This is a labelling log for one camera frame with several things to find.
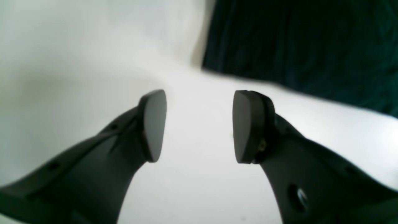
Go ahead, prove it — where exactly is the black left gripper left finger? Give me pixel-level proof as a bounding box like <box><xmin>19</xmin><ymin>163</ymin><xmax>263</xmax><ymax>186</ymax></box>
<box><xmin>0</xmin><ymin>90</ymin><xmax>167</xmax><ymax>224</ymax></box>

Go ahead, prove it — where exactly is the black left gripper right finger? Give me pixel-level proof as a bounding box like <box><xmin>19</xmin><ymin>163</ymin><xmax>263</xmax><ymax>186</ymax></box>
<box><xmin>233</xmin><ymin>90</ymin><xmax>398</xmax><ymax>224</ymax></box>

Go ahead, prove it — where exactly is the black T-shirt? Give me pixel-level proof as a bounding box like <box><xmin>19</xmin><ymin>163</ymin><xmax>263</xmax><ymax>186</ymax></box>
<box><xmin>203</xmin><ymin>0</ymin><xmax>398</xmax><ymax>117</ymax></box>

